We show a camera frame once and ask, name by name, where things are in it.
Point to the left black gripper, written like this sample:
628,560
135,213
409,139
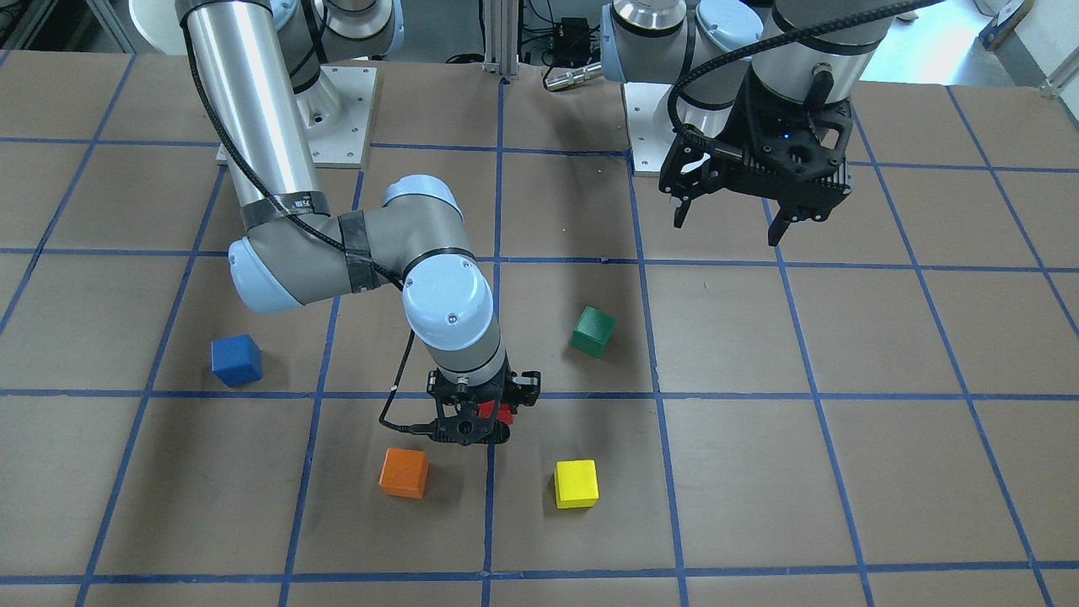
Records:
753,120

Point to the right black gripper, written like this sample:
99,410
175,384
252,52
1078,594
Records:
528,385

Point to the red wooden block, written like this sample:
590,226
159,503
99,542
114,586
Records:
502,412

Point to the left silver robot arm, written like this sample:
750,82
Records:
703,50

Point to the orange wooden block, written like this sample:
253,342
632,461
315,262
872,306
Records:
404,473

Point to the yellow wooden block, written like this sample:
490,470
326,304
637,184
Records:
576,483

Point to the green wooden block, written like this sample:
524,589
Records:
592,332

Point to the blue wooden block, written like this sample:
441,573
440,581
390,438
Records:
236,360

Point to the brown paper table mat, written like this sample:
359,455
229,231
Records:
881,411

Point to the aluminium frame post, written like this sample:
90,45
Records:
501,36

